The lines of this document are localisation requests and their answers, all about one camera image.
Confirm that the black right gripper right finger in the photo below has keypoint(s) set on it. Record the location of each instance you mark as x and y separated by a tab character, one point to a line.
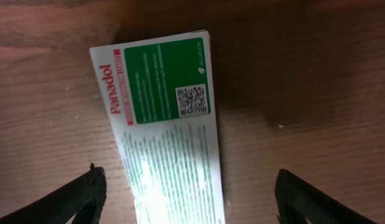
299	202

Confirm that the white green Panadol box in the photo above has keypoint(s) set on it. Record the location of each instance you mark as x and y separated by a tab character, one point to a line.
159	97

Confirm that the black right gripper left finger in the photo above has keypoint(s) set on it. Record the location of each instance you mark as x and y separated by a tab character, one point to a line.
80	201

